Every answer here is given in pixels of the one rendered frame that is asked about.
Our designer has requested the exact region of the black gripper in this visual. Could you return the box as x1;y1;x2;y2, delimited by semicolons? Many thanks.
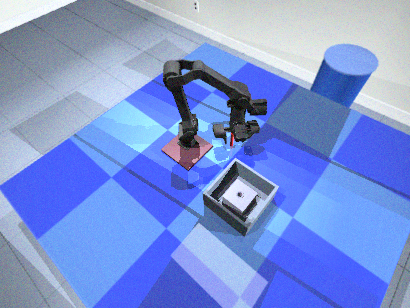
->
212;113;260;145

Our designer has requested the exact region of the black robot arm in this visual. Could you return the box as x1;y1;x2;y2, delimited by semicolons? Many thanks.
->
163;59;267;150

